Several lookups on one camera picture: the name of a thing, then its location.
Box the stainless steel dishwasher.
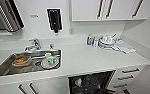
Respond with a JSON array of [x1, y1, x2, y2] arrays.
[[67, 70, 133, 94]]

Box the blue dish soap bottle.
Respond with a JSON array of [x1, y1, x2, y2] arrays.
[[86, 33, 93, 47]]

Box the small white cup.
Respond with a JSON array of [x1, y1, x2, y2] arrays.
[[91, 36, 99, 48]]

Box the small chrome sink knob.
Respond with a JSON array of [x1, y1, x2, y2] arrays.
[[49, 43, 55, 51]]

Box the white plate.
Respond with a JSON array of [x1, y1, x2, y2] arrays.
[[39, 54, 61, 71]]

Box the white mug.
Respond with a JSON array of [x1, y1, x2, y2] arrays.
[[44, 52, 56, 66]]

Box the stack of white plates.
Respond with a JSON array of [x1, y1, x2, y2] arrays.
[[97, 32, 119, 51]]

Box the black soap dispenser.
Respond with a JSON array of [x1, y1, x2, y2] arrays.
[[45, 7, 63, 35]]

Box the chrome faucet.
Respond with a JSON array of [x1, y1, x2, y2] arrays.
[[23, 37, 42, 53]]

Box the white base cabinet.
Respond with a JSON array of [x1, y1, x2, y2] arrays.
[[0, 64, 149, 94]]

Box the white dish towel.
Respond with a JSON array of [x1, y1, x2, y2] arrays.
[[113, 40, 138, 55]]

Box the brown bowl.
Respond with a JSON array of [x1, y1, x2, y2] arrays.
[[11, 54, 33, 68]]

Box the steel sink basin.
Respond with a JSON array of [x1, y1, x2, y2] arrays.
[[0, 48, 63, 79]]

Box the steel paper towel dispenser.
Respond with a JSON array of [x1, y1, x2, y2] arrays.
[[0, 0, 26, 34]]

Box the white wall outlet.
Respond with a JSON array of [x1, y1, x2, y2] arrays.
[[69, 27, 75, 35]]

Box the white wall cabinet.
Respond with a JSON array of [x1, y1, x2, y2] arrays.
[[69, 0, 150, 23]]

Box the small wall label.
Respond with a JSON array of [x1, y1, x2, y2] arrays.
[[29, 13, 40, 19]]

